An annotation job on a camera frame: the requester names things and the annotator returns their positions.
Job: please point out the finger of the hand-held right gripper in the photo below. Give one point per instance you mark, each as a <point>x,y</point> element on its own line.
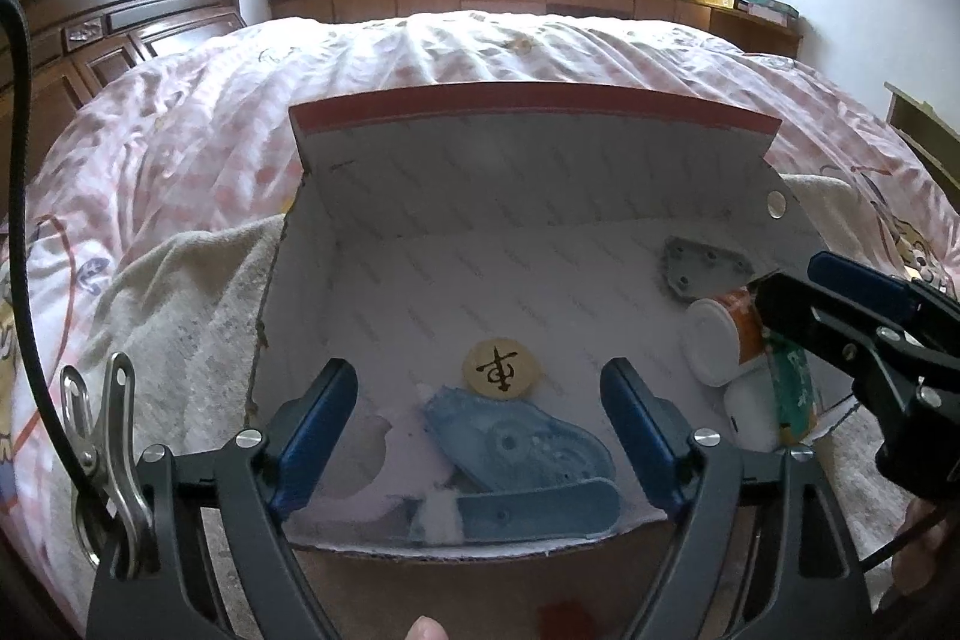
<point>855,280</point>
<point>810,325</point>

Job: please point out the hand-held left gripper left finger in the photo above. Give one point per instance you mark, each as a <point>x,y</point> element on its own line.
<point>315,437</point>

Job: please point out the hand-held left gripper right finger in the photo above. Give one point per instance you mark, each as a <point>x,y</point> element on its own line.
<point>637,430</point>

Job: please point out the small green box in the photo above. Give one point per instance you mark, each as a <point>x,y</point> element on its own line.
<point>793,385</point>

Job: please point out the white-lidded orange label bottle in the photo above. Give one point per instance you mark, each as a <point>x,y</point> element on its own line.
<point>720,340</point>

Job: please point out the pale purple curved plastic piece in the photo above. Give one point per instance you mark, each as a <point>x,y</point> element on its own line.
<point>405,460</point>

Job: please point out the clear blue correction tape dispenser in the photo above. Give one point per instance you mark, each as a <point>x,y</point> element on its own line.
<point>517,445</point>

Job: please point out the grey metal plate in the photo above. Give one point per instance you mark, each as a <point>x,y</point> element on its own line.
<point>701,269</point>

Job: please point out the red and white cardboard box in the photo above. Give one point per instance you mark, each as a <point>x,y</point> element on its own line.
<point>487,220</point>

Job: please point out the person's left hand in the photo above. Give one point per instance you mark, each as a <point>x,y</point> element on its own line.
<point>425,631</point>

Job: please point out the person's right hand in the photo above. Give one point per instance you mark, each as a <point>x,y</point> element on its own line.
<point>922,550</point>

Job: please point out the white plastic piece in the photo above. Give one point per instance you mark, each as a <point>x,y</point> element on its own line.
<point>750,415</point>

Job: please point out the round wooden chess piece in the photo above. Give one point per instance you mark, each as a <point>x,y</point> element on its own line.
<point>502,370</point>

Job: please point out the wooden bedside cabinet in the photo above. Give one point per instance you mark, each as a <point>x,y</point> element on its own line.
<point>926,138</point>

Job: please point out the red plastic block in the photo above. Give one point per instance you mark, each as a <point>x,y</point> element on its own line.
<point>568,621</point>

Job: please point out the metal spring clip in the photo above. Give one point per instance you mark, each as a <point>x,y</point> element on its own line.
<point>97,452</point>

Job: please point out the pink printed bed sheet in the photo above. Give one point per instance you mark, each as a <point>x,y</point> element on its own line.
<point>225,123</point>

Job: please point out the dark wooden headboard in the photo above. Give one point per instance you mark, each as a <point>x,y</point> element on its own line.
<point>112,33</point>

